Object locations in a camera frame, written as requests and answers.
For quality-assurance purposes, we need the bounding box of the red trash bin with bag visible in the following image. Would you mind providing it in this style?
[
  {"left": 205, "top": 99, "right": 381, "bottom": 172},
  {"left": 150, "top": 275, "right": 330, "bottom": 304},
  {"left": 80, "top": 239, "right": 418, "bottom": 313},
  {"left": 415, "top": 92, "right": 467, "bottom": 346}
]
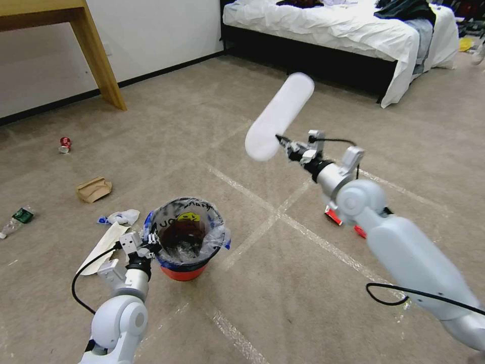
[{"left": 142, "top": 196, "right": 232, "bottom": 283}]

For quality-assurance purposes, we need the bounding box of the dark clutter pile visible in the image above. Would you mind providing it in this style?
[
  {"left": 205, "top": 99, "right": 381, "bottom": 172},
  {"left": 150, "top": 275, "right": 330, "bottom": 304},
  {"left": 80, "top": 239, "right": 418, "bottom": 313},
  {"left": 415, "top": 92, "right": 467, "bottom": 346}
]
[{"left": 454, "top": 0, "right": 485, "bottom": 38}]

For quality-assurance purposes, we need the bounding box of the white plastic bottle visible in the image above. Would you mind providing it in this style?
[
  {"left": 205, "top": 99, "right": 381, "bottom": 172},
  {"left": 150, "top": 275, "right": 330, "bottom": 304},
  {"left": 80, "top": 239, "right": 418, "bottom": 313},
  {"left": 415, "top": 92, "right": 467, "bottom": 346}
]
[{"left": 244, "top": 72, "right": 316, "bottom": 163}]

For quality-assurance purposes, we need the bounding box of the dark red garment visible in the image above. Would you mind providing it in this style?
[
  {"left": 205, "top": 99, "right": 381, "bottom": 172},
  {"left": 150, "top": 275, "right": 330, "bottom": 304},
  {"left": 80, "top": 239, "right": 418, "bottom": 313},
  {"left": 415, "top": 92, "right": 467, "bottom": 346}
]
[{"left": 275, "top": 0, "right": 325, "bottom": 10}]

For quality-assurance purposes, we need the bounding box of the white object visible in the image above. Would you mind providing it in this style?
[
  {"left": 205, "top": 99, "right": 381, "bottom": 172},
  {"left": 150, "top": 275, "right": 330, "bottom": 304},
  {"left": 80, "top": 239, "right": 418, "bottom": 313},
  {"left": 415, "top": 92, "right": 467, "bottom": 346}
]
[{"left": 471, "top": 37, "right": 485, "bottom": 67}]

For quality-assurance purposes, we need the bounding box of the wooden table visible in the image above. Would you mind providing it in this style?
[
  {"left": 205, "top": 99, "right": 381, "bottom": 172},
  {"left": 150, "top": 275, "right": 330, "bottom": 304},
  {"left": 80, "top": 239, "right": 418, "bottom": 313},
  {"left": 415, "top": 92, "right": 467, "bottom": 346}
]
[{"left": 0, "top": 0, "right": 128, "bottom": 112}]

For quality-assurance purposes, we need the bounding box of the grey blue garment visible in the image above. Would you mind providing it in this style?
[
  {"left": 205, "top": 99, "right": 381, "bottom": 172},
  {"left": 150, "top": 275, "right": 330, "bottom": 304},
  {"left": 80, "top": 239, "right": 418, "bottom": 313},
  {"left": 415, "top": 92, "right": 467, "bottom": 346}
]
[{"left": 404, "top": 18, "right": 435, "bottom": 75}]

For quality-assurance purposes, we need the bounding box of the dark clothes pile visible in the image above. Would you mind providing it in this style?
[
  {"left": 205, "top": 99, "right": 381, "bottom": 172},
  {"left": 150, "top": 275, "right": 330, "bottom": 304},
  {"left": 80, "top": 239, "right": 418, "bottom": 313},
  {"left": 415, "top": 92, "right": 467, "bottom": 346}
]
[{"left": 373, "top": 0, "right": 437, "bottom": 24}]

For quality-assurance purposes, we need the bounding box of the clear bottle green label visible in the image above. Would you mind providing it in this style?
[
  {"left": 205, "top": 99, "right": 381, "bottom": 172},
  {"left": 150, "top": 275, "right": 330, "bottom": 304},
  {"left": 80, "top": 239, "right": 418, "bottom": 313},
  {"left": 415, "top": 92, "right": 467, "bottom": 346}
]
[{"left": 0, "top": 205, "right": 36, "bottom": 240}]

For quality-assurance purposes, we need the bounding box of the white blue plastic wrapper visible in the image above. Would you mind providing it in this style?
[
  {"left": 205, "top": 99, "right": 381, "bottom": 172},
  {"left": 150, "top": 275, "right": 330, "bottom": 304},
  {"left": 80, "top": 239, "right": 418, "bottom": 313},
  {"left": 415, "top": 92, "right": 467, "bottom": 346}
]
[{"left": 96, "top": 209, "right": 141, "bottom": 227}]

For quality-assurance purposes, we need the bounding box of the crumpled brown paper bag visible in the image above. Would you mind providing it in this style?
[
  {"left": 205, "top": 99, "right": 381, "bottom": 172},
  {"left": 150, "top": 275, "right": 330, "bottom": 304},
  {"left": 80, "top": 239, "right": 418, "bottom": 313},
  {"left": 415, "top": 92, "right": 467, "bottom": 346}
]
[{"left": 75, "top": 175, "right": 113, "bottom": 205}]

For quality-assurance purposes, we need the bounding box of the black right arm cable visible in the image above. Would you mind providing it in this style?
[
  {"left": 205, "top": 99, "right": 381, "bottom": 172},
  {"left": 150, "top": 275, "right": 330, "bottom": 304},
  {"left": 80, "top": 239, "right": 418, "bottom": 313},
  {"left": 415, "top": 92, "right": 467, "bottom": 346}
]
[{"left": 365, "top": 282, "right": 485, "bottom": 316}]

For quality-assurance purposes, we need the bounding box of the bed with white sheet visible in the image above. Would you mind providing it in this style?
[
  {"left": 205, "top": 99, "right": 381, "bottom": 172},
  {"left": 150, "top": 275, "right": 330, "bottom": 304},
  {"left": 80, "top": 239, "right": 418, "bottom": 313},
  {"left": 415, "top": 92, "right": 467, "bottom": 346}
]
[{"left": 220, "top": 0, "right": 460, "bottom": 110}]

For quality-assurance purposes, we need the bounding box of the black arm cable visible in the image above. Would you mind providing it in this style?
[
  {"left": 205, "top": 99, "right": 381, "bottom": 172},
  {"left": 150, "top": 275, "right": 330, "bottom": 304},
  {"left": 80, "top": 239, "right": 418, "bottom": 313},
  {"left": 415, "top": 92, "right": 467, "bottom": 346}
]
[
  {"left": 365, "top": 282, "right": 485, "bottom": 316},
  {"left": 71, "top": 242, "right": 123, "bottom": 316}
]

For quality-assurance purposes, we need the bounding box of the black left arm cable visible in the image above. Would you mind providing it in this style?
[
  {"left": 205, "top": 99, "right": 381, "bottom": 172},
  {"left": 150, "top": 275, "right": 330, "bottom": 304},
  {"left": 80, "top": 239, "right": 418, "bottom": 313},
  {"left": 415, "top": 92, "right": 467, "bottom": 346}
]
[{"left": 71, "top": 242, "right": 123, "bottom": 316}]

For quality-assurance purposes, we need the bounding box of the red snack wrapper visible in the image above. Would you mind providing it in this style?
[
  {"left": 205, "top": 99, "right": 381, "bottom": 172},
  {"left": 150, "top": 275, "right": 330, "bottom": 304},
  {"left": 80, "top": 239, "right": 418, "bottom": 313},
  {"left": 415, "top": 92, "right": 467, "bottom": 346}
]
[{"left": 324, "top": 206, "right": 344, "bottom": 228}]

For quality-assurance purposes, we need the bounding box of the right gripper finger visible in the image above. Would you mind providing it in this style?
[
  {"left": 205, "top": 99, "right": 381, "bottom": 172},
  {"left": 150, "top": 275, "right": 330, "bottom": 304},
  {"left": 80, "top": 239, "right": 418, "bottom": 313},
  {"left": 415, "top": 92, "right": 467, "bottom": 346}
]
[
  {"left": 281, "top": 144, "right": 307, "bottom": 164},
  {"left": 274, "top": 133, "right": 305, "bottom": 153}
]

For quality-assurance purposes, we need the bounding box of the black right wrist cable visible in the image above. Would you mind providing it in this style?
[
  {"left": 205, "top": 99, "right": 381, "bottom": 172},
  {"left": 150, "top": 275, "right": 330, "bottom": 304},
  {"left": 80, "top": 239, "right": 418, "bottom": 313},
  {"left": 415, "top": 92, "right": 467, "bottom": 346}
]
[{"left": 311, "top": 137, "right": 360, "bottom": 179}]

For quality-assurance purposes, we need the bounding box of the white paper sheet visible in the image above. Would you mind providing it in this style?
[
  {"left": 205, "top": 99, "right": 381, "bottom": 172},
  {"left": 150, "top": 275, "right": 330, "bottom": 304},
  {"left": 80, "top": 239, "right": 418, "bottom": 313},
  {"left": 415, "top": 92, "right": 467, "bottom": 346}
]
[{"left": 75, "top": 221, "right": 132, "bottom": 277}]

